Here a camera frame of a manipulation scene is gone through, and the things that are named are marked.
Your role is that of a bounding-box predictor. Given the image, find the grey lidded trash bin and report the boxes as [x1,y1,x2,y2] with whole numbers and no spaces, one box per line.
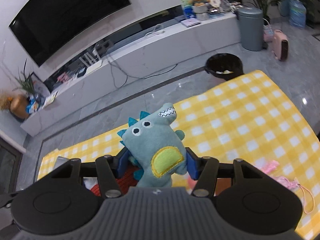
[236,7,264,51]

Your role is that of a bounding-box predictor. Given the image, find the pink space heater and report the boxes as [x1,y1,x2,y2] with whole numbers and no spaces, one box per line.
[272,30,289,61]

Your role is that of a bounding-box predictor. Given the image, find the teal dinosaur plush toy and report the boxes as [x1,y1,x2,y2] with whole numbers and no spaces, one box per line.
[117,103,187,187]

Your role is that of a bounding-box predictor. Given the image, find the small potted green plant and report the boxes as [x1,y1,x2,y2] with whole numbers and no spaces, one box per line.
[13,59,36,98]

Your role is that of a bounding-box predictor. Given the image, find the pink woven bag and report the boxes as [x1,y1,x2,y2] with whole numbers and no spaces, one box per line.
[264,18,274,43]

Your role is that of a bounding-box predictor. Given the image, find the black curved television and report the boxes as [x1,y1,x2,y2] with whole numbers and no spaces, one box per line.
[9,0,130,66]

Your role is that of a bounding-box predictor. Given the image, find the golden vase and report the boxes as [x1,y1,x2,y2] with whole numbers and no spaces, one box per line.
[10,95,29,120]

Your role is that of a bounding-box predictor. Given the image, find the red knitted item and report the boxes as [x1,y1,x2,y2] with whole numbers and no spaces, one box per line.
[86,165,139,197]

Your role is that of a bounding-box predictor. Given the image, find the white round hand fan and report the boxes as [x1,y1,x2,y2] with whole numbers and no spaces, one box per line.
[206,0,221,8]

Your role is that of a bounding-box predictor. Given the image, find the yellow checkered tablecloth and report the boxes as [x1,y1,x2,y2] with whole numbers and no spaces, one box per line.
[36,69,320,240]

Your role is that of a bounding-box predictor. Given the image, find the pink tassel pouch toy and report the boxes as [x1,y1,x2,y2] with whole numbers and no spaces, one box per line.
[258,160,315,215]

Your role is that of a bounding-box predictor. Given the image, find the blue water jug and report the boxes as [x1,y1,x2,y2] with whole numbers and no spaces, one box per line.
[289,0,306,28]

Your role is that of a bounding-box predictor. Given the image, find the white charging cable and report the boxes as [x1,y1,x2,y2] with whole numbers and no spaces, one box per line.
[145,23,166,39]

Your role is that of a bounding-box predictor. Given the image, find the white TV cabinet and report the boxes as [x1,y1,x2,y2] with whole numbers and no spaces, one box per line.
[21,12,240,136]

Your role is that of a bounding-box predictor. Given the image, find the black power cable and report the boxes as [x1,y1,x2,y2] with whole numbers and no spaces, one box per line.
[107,55,179,90]

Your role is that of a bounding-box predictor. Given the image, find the white wifi router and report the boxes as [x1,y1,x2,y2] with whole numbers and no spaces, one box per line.
[78,49,103,76]

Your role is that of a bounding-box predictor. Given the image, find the black round waste basket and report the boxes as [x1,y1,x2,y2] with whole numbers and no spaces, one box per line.
[204,53,244,81]

